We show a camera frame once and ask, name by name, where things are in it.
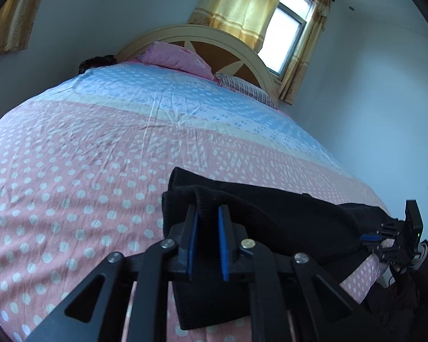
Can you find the black pants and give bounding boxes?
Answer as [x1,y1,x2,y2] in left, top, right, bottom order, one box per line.
[162,168,393,330]

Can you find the bed with polka dot sheet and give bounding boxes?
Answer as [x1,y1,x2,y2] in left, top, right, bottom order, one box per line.
[0,62,382,341]

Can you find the striped grey pillow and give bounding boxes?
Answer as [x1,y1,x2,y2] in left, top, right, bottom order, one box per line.
[215,73,277,109]

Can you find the cream wooden headboard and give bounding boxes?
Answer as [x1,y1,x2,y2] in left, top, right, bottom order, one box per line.
[116,24,278,103]

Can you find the pink pillow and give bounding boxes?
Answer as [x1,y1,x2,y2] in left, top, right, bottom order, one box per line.
[137,41,215,81]

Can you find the black bag beside bed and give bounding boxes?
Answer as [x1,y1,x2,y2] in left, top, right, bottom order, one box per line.
[78,55,117,74]

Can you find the rear window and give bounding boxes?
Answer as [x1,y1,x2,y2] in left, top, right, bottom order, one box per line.
[258,0,314,80]

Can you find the yellow curtain centre panel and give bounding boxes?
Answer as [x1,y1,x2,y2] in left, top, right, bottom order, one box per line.
[189,0,279,52]

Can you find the yellow curtain panel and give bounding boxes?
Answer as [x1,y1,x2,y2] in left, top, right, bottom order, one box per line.
[277,0,332,105]
[189,0,279,52]

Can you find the yellow curtain right panel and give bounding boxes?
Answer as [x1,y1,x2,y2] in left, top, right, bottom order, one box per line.
[277,0,332,105]

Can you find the yellow curtain left window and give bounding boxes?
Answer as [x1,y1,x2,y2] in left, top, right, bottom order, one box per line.
[0,0,41,56]

